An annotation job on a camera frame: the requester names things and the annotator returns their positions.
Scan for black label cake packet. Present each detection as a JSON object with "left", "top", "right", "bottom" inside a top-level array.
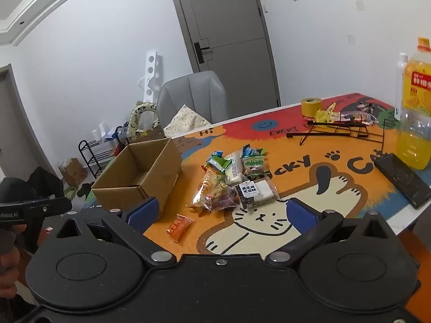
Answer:
[{"left": 235, "top": 178, "right": 281, "bottom": 210}]

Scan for yellow ribbon bundle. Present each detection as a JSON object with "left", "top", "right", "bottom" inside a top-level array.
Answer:
[{"left": 314, "top": 102, "right": 338, "bottom": 124}]

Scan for yellow tape roll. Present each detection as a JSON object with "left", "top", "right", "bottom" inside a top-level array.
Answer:
[{"left": 301, "top": 97, "right": 323, "bottom": 118}]

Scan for person's left hand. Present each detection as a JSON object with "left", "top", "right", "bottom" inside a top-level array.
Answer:
[{"left": 0, "top": 224, "right": 27, "bottom": 298}]

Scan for orange juice bottle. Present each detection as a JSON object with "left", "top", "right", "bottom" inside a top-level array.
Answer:
[{"left": 395, "top": 37, "right": 431, "bottom": 171}]

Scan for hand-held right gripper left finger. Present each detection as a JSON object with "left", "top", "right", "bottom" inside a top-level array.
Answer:
[{"left": 55, "top": 197, "right": 177, "bottom": 266}]

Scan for grey side door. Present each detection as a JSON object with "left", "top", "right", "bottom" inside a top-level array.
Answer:
[{"left": 0, "top": 65, "right": 37, "bottom": 177}]

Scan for white bread packet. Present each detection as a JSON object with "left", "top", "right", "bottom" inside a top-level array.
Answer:
[{"left": 223, "top": 152, "right": 252, "bottom": 186}]

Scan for green floor mat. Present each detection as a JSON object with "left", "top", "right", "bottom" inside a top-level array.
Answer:
[{"left": 63, "top": 184, "right": 85, "bottom": 202}]

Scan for clear cone snack packet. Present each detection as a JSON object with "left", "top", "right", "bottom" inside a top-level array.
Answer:
[{"left": 187, "top": 169, "right": 225, "bottom": 209}]

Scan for white perforated rack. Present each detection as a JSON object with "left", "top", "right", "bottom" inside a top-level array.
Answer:
[{"left": 137, "top": 51, "right": 159, "bottom": 103}]

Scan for blue green snack packet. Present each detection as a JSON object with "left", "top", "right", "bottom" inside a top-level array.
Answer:
[{"left": 205, "top": 151, "right": 234, "bottom": 174}]

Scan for black wire rack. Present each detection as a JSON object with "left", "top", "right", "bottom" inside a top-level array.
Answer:
[{"left": 286, "top": 110, "right": 404, "bottom": 163}]

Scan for red snack packet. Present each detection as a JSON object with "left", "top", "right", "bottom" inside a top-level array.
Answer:
[{"left": 202, "top": 188, "right": 241, "bottom": 213}]

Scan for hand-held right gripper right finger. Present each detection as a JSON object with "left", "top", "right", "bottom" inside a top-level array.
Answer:
[{"left": 264, "top": 197, "right": 400, "bottom": 266}]

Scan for cartoon cat table mat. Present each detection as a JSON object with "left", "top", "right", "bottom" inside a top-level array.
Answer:
[{"left": 143, "top": 92, "right": 431, "bottom": 255}]

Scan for black shoe rack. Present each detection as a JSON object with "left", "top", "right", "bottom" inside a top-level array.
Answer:
[{"left": 78, "top": 139, "right": 118, "bottom": 179}]

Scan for small orange snack packet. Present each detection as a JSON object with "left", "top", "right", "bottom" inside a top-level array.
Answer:
[{"left": 166, "top": 214, "right": 195, "bottom": 242}]

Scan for black door handle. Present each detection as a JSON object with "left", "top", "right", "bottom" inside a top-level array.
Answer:
[{"left": 193, "top": 42, "right": 215, "bottom": 64}]

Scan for brown paper bag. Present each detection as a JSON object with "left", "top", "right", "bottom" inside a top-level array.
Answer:
[{"left": 58, "top": 158, "right": 89, "bottom": 186}]

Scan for grey chair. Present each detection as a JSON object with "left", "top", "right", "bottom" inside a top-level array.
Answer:
[{"left": 157, "top": 70, "right": 228, "bottom": 128}]

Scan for leopard print neck pillow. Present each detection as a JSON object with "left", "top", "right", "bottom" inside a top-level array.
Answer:
[{"left": 127, "top": 101, "right": 158, "bottom": 139}]

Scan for green white snack packet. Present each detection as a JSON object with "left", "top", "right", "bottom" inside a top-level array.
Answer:
[{"left": 241, "top": 144, "right": 269, "bottom": 177}]

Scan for spotted cream cushion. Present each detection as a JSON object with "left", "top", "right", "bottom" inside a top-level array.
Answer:
[{"left": 164, "top": 104, "right": 211, "bottom": 139}]

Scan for brown box black letters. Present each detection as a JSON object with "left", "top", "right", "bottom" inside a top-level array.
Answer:
[{"left": 134, "top": 125, "right": 166, "bottom": 146}]

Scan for cardboard box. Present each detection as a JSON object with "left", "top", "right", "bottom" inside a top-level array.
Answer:
[{"left": 91, "top": 137, "right": 183, "bottom": 216}]

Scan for black bag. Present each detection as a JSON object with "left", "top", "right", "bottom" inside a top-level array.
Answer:
[{"left": 0, "top": 177, "right": 28, "bottom": 204}]

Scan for black garment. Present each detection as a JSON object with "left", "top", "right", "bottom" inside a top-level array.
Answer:
[{"left": 26, "top": 166, "right": 65, "bottom": 200}]

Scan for clear plastic bag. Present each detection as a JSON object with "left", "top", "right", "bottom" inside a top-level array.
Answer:
[{"left": 340, "top": 102, "right": 379, "bottom": 124}]

